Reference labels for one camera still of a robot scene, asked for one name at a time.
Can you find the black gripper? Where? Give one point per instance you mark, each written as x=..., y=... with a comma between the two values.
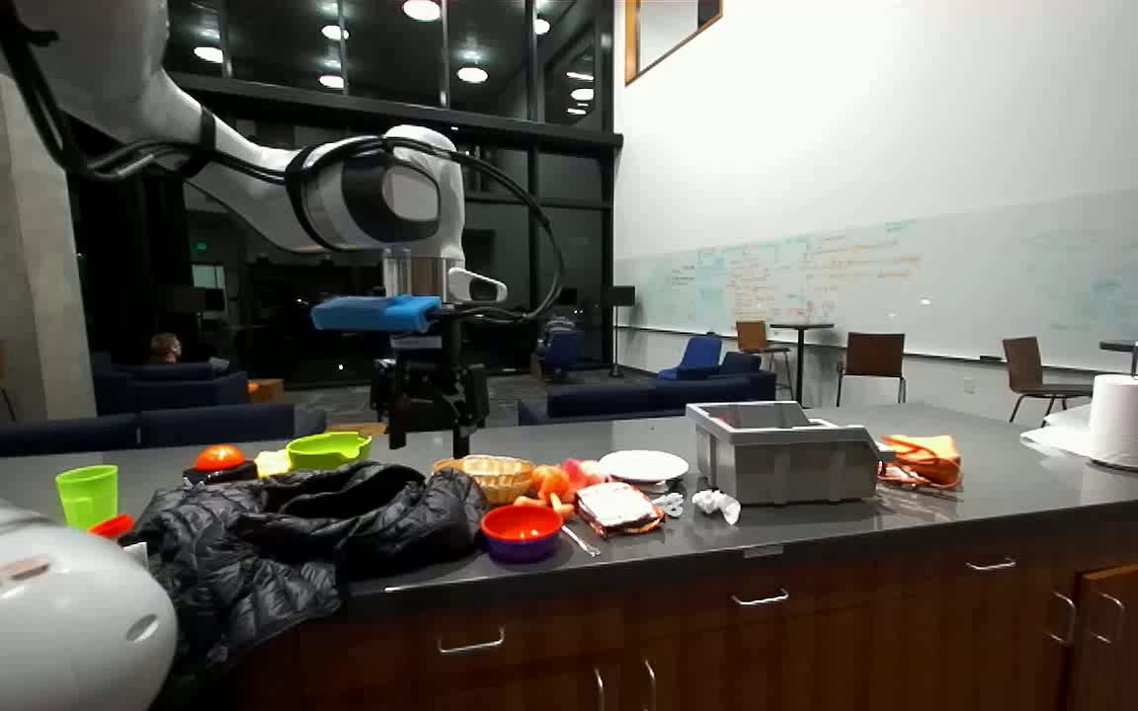
x=431, y=389

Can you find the black puffer jacket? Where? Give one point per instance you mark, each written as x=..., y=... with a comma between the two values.
x=278, y=540

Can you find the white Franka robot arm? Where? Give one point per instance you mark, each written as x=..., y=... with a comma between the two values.
x=98, y=66

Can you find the yellow food item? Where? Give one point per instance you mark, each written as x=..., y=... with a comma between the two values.
x=494, y=475

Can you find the lime green bowl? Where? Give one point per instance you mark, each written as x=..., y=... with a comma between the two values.
x=330, y=453

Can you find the red bowl purple base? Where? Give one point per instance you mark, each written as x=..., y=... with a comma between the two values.
x=525, y=531

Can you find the orange toy food pile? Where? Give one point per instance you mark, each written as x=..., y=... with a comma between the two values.
x=554, y=482

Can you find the white toy sandwich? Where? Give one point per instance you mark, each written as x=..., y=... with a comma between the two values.
x=618, y=508

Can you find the orange red toy ball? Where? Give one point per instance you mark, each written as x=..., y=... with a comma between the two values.
x=219, y=458

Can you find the white plate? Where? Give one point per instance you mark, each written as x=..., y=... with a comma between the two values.
x=644, y=465

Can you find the long dark blue sofa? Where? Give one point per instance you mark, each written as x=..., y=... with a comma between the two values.
x=654, y=395

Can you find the seated person head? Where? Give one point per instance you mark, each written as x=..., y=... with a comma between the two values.
x=162, y=350

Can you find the bright blue lounge chair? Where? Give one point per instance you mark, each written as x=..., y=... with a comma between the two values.
x=697, y=356

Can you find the white crumpled wrapper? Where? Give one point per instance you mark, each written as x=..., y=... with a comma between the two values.
x=713, y=502

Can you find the small red object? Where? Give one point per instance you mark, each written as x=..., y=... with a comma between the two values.
x=116, y=527

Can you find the brown wooden chair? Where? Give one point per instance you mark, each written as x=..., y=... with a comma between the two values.
x=876, y=356
x=1030, y=378
x=754, y=336

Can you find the green plastic cup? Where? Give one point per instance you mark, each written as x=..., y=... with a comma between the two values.
x=89, y=498

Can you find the grey metal bin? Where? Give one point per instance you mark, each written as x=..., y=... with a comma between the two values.
x=788, y=458

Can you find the round ceiling light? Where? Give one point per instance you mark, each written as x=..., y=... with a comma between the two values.
x=206, y=53
x=419, y=9
x=473, y=71

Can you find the tall round black table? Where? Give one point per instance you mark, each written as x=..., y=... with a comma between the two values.
x=804, y=331

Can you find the wooden counter cabinet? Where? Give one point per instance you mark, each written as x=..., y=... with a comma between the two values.
x=792, y=633

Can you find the wood framed high window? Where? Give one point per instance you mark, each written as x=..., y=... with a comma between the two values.
x=671, y=26

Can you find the orange snack packet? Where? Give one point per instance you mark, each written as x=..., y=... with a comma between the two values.
x=926, y=458

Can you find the wall whiteboard with writing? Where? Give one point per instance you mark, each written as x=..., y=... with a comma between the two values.
x=991, y=283

